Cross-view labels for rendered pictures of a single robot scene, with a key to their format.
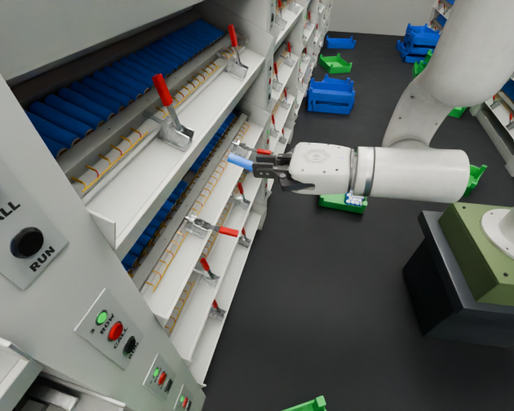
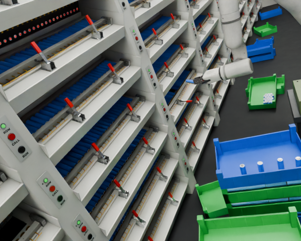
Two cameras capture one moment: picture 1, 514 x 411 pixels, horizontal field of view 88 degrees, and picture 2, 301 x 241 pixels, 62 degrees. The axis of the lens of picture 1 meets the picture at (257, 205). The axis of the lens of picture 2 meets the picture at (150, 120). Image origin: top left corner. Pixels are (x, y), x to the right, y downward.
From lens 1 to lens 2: 1.07 m
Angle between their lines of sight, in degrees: 25
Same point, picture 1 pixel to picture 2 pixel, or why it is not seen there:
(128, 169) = (161, 82)
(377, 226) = (284, 111)
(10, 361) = (153, 102)
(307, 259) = (242, 133)
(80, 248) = (158, 89)
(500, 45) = (231, 36)
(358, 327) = not seen: hidden behind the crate
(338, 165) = (215, 72)
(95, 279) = (160, 96)
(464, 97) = (231, 46)
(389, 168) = (228, 68)
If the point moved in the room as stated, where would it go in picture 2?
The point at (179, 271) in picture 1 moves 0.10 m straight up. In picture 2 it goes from (176, 113) to (171, 98)
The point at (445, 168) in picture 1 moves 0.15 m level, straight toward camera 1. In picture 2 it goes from (241, 63) to (223, 77)
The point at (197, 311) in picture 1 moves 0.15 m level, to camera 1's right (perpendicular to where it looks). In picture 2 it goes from (185, 136) to (209, 132)
